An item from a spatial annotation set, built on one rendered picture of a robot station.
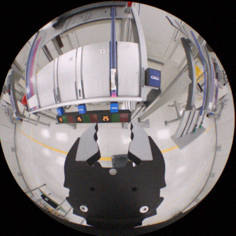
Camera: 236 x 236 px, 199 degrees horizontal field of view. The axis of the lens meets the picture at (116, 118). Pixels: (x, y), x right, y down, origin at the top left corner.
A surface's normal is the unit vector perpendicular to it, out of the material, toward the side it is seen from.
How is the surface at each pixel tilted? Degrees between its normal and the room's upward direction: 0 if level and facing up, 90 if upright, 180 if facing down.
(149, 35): 90
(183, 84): 90
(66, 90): 43
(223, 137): 89
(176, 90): 90
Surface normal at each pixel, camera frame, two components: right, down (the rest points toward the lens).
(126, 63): 0.03, 0.47
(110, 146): 0.01, -0.25
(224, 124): -1.00, 0.03
